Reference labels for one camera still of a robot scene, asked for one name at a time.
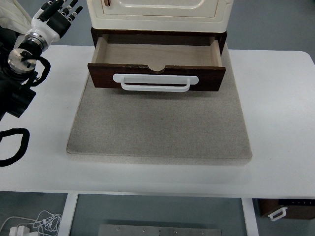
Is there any white handle on box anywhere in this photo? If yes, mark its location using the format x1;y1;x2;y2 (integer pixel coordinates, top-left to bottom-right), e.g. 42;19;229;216
267;207;288;221

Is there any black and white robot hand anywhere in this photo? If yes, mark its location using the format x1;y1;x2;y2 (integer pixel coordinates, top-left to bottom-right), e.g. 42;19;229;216
25;0;83;51

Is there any white cable bundle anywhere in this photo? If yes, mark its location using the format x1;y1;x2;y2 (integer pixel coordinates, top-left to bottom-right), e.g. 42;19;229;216
0;209;63;236

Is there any white table leg right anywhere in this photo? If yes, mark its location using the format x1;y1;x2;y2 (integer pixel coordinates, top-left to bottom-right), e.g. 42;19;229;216
241;198;259;236

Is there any beige felt mat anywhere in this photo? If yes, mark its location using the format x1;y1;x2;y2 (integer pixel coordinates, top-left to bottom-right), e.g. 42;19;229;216
66;49;252;165

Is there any white table leg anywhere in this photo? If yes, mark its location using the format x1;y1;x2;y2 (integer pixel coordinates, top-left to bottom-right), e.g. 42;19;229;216
58;193;79;236
241;198;259;236

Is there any dark wooden cabinet base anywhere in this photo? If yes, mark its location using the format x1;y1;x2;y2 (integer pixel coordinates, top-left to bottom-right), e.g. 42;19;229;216
91;27;227;54

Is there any white power adapter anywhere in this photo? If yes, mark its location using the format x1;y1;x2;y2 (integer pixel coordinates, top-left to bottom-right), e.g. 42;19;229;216
9;225;30;236

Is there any dark wooden drawer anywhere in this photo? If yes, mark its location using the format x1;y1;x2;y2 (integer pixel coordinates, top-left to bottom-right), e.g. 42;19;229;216
88;34;226;92

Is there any white drawer handle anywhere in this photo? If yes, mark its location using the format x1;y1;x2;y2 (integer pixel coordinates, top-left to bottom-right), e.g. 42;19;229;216
113;73;199;92

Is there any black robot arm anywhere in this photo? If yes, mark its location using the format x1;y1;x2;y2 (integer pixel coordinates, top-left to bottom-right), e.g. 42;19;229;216
0;27;51;118

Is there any black looped cable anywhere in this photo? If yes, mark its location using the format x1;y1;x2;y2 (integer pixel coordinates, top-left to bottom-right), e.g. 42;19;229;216
0;127;31;168

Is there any white table leg left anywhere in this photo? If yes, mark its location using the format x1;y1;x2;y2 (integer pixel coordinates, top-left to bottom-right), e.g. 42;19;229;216
58;193;79;236

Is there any cream padded cloth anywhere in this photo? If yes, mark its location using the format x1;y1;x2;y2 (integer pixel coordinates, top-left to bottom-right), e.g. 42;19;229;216
0;0;45;34

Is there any brown box on floor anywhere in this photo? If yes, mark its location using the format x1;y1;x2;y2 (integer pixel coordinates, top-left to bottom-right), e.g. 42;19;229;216
257;199;315;220

